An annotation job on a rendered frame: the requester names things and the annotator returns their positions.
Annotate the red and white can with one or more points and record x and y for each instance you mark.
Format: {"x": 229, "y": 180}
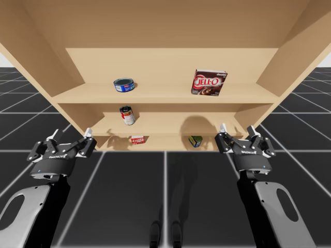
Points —
{"x": 127, "y": 116}

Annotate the pale wooden shelf unit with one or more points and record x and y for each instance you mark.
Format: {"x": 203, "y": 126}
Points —
{"x": 165, "y": 31}

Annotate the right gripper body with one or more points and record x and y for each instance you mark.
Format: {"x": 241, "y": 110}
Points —
{"x": 250, "y": 160}

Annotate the green and blue rectangular can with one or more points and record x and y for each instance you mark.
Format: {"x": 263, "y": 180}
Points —
{"x": 195, "y": 142}

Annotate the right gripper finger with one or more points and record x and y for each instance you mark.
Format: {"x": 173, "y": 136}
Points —
{"x": 223, "y": 143}
{"x": 263, "y": 147}

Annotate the blue flat can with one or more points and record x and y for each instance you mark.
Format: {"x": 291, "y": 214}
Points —
{"x": 124, "y": 85}

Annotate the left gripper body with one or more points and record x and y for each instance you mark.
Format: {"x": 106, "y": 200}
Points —
{"x": 54, "y": 165}

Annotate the brown carton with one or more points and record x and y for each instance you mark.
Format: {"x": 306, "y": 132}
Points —
{"x": 209, "y": 83}

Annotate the red and white carton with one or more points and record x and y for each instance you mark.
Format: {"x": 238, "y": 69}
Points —
{"x": 137, "y": 140}

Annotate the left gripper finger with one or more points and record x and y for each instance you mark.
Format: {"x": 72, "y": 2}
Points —
{"x": 84, "y": 146}
{"x": 38, "y": 151}

